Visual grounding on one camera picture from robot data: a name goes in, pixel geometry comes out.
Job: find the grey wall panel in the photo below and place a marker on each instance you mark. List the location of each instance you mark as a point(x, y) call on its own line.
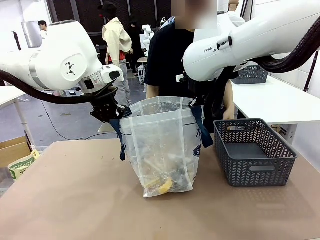
point(31, 33)

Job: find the slanted black stand pole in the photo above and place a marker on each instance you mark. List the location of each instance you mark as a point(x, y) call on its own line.
point(312, 71)

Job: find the background person white t-shirt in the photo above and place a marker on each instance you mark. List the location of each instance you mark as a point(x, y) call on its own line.
point(43, 28)

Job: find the person's right forearm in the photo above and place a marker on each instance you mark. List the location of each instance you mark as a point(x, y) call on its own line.
point(153, 92)

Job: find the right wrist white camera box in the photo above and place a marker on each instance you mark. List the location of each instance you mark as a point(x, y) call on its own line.
point(178, 78)

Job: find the yellow item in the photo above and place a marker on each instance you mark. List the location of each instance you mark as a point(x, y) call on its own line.
point(165, 187)

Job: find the grey woven plastic basket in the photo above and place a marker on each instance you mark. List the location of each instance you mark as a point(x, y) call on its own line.
point(252, 170)
point(252, 75)

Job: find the person in black t-shirt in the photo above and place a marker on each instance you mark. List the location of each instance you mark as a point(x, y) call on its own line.
point(165, 62)

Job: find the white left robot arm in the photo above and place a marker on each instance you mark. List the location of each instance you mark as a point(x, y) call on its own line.
point(57, 57)

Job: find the person's left forearm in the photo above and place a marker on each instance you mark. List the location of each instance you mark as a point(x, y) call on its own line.
point(229, 97)

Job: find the white side table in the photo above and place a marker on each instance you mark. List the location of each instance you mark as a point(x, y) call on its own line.
point(275, 102)

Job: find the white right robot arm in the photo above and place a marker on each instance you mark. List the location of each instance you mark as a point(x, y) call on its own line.
point(250, 45)

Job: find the person's left hand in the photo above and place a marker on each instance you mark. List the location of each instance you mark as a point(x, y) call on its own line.
point(229, 115)

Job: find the small background work table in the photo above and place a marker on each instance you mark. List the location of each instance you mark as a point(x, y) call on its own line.
point(142, 60)

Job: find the white computer case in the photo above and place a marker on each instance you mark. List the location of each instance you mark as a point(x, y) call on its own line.
point(141, 73)

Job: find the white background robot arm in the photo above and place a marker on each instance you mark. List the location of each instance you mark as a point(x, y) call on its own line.
point(147, 30)

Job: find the brown cardboard box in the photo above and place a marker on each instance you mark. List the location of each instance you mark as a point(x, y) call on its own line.
point(13, 150)

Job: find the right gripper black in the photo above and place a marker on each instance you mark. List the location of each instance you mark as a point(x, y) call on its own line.
point(197, 90)

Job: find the metal mannequin floor plate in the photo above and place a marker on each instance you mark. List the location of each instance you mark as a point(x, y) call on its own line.
point(106, 128)

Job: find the flat cardboard box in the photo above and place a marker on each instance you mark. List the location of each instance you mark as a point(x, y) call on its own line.
point(276, 128)

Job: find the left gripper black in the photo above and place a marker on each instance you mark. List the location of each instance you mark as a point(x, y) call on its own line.
point(106, 111)

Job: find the mannequin with beige jacket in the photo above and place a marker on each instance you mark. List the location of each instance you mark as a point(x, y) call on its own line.
point(116, 37)

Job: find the white height-adjustable table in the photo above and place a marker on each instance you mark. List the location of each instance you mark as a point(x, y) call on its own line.
point(10, 93)

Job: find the background person black clothes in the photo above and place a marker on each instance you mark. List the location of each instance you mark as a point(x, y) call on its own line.
point(135, 37)

